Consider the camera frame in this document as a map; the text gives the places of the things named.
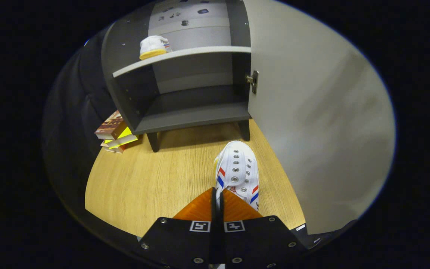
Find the black backdrop cloth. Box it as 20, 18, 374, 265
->
43, 28, 126, 210

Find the brown patterned book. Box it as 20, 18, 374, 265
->
94, 110, 128, 140

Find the dark grey shoe cabinet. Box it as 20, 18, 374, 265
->
101, 0, 253, 152

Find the thin red book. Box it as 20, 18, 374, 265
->
103, 144, 128, 154

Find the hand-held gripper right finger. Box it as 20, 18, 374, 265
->
219, 189, 308, 269

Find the metal door hinge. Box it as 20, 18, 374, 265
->
246, 70, 259, 95

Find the yellow book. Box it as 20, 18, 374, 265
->
100, 127, 138, 149

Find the white canvas shoe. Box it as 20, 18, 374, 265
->
214, 141, 260, 211
139, 35, 172, 60

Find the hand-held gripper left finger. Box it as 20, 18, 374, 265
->
137, 187, 219, 269

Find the beige shoe cabinet door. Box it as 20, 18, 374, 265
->
243, 0, 396, 235

